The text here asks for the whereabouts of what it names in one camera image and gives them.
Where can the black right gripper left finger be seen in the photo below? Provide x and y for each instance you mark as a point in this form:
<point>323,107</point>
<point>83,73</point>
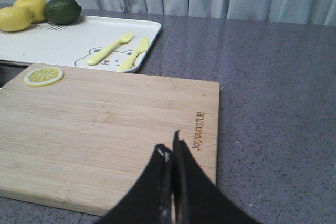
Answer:
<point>150,198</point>

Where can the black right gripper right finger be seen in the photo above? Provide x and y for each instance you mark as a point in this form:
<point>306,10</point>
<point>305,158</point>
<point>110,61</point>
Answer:
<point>196,198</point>

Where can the white bear tray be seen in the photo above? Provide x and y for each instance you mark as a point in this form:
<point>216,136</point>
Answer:
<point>72,45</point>

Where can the wooden cutting board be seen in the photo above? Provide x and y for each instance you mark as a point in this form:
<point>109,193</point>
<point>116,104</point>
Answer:
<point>82,142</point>

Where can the yellow plastic knife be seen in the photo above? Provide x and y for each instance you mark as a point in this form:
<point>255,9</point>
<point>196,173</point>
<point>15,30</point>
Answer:
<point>128,63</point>

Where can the lemon slice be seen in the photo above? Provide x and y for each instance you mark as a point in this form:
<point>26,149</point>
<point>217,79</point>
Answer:
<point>43,77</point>

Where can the yellow plastic fork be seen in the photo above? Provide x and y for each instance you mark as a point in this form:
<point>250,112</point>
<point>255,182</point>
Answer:
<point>97,57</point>

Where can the green lime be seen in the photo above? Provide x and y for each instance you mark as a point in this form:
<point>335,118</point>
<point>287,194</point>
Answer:
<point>62,12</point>

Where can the rear yellow lemon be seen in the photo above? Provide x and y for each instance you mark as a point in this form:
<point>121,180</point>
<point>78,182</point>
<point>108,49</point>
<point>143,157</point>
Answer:
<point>36,7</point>

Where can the yellow lemon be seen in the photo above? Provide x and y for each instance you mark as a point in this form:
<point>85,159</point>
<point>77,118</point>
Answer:
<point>15,19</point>
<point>36,7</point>

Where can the front yellow lemon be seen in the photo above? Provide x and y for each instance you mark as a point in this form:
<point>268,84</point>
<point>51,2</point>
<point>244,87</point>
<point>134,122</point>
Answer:
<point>15,19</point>

